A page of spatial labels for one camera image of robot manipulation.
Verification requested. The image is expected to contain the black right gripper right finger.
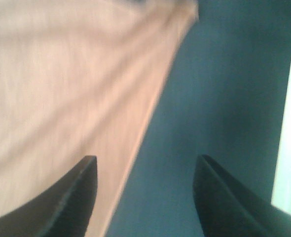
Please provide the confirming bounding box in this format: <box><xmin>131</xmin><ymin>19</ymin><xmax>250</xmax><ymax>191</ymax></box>
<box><xmin>193</xmin><ymin>155</ymin><xmax>291</xmax><ymax>237</ymax></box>

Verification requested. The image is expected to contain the black table cloth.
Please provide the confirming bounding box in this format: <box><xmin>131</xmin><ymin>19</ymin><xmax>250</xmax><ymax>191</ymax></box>
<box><xmin>107</xmin><ymin>0</ymin><xmax>291</xmax><ymax>237</ymax></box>

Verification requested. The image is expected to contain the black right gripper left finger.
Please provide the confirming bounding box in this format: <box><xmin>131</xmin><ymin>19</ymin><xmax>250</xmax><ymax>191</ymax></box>
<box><xmin>0</xmin><ymin>156</ymin><xmax>97</xmax><ymax>237</ymax></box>

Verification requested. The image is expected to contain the brown towel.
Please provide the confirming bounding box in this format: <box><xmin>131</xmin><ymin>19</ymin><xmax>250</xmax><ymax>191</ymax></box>
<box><xmin>0</xmin><ymin>0</ymin><xmax>199</xmax><ymax>237</ymax></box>

